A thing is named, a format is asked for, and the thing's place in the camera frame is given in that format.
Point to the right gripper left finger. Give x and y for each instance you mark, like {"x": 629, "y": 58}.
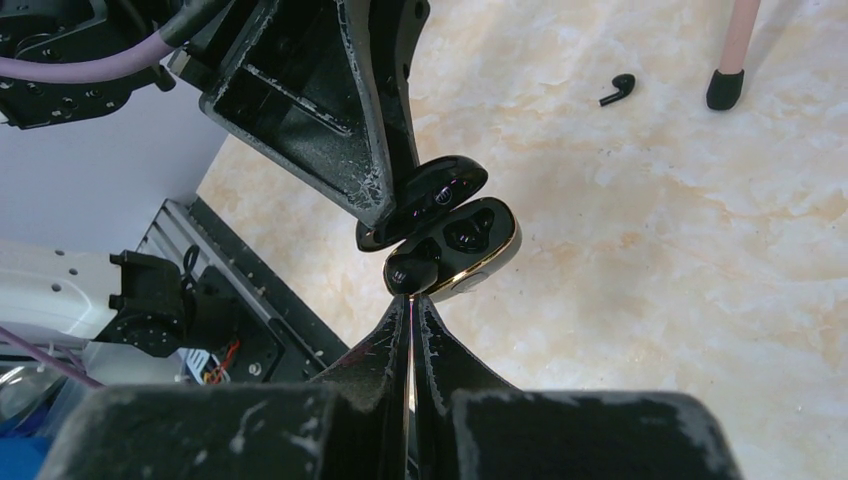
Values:
{"x": 348, "y": 422}

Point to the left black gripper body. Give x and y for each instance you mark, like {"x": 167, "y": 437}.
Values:
{"x": 320, "y": 88}

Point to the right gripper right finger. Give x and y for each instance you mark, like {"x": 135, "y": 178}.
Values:
{"x": 473, "y": 424}

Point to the black earbud charging case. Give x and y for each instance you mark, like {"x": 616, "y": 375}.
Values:
{"x": 437, "y": 219}

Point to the black earbud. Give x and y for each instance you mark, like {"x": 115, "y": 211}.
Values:
{"x": 624, "y": 84}
{"x": 411, "y": 273}

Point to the black earbud front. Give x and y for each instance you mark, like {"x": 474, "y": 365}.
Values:
{"x": 411, "y": 273}

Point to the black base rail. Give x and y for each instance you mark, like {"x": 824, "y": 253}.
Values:
{"x": 232, "y": 298}

